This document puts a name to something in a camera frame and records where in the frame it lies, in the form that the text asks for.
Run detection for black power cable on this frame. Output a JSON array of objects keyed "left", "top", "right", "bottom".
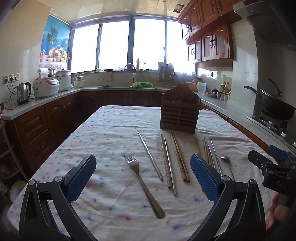
[{"left": 0, "top": 80, "right": 19, "bottom": 110}]

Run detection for grey speckled kitchen countertop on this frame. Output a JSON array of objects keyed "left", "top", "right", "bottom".
[{"left": 0, "top": 85, "right": 296, "bottom": 158}]

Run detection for wooden base cabinets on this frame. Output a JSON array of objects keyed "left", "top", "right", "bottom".
[{"left": 5, "top": 89, "right": 163, "bottom": 182}]

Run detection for triple wall socket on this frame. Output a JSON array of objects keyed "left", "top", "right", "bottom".
[{"left": 3, "top": 73, "right": 20, "bottom": 84}]

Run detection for gas stove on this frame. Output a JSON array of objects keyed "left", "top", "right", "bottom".
[{"left": 246, "top": 111, "right": 296, "bottom": 139}]

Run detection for grey range hood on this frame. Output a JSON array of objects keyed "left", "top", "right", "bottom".
[{"left": 232, "top": 0, "right": 296, "bottom": 47}]

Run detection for person's right hand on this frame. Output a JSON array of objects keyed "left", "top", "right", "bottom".
[{"left": 265, "top": 192, "right": 294, "bottom": 232}]

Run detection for green colander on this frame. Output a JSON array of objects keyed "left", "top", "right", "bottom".
[{"left": 132, "top": 81, "right": 154, "bottom": 88}]

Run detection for small white pot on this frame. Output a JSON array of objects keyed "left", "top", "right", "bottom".
[{"left": 74, "top": 76, "right": 86, "bottom": 89}]

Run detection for large white rice cooker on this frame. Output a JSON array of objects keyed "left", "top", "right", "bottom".
[{"left": 55, "top": 69, "right": 73, "bottom": 92}]

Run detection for steel fork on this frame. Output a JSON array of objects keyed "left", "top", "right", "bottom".
[{"left": 125, "top": 156, "right": 166, "bottom": 219}]

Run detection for tropical fruit wall poster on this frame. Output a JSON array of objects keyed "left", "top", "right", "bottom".
[{"left": 39, "top": 14, "right": 71, "bottom": 71}]

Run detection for white green round container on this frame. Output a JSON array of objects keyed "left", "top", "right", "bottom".
[{"left": 9, "top": 180, "right": 28, "bottom": 202}]

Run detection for steel kitchen faucet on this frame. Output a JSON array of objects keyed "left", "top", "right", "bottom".
[{"left": 124, "top": 63, "right": 137, "bottom": 87}]

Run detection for steel electric kettle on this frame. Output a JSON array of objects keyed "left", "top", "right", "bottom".
[{"left": 16, "top": 82, "right": 32, "bottom": 105}]

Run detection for black wok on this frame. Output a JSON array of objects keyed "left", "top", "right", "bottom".
[{"left": 243, "top": 85, "right": 296, "bottom": 121}]

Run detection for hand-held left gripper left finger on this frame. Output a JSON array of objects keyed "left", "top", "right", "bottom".
[{"left": 19, "top": 154, "right": 102, "bottom": 241}]

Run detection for wooden wall cabinets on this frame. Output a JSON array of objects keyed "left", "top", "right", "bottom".
[{"left": 178, "top": 0, "right": 245, "bottom": 64}]

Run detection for ridged wooden chopstick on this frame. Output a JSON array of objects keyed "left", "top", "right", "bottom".
[
  {"left": 170, "top": 133, "right": 187, "bottom": 182},
  {"left": 172, "top": 133, "right": 191, "bottom": 182}
]

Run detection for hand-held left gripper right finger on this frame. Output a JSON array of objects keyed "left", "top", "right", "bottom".
[{"left": 188, "top": 153, "right": 266, "bottom": 241}]

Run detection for row of seasoning jars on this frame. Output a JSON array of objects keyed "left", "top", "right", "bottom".
[{"left": 217, "top": 91, "right": 230, "bottom": 102}]

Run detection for white speckled tablecloth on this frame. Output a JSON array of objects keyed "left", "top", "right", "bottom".
[{"left": 7, "top": 105, "right": 278, "bottom": 241}]

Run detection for white pink rice cooker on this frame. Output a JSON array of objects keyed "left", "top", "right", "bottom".
[{"left": 33, "top": 77, "right": 60, "bottom": 98}]

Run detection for steel spoon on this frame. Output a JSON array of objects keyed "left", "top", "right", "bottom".
[{"left": 220, "top": 156, "right": 235, "bottom": 182}]

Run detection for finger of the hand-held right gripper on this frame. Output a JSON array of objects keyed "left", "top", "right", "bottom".
[
  {"left": 248, "top": 150, "right": 277, "bottom": 173},
  {"left": 268, "top": 145, "right": 290, "bottom": 163}
]

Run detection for wooden utensil holder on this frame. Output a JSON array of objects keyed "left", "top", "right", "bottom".
[{"left": 160, "top": 83, "right": 201, "bottom": 135}]

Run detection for wooden dish rack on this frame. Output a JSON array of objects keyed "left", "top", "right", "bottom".
[{"left": 158, "top": 62, "right": 185, "bottom": 85}]

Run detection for large kitchen window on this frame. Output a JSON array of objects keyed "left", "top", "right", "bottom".
[{"left": 70, "top": 17, "right": 197, "bottom": 75}]

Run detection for black cooking spatula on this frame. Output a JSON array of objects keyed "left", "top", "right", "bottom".
[{"left": 267, "top": 78, "right": 284, "bottom": 98}]

